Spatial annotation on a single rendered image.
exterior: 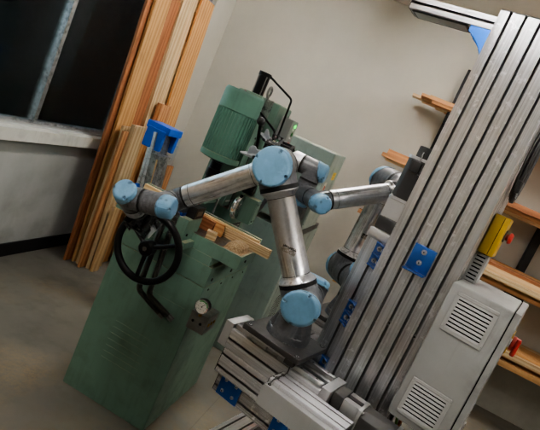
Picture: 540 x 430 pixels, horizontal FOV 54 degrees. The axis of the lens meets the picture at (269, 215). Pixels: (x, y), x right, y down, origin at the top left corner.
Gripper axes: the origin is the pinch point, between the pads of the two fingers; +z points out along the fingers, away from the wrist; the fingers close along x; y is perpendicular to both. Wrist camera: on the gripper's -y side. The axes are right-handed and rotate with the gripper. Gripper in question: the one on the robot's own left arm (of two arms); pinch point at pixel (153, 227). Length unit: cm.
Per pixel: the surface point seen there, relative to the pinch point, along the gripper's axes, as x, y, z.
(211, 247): 16.1, -8.9, 22.4
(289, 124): 14, -81, 30
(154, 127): -68, -70, 76
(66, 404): -13, 72, 57
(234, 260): 26.8, -8.4, 22.7
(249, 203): 15, -40, 41
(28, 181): -130, -14, 101
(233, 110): -1, -59, 2
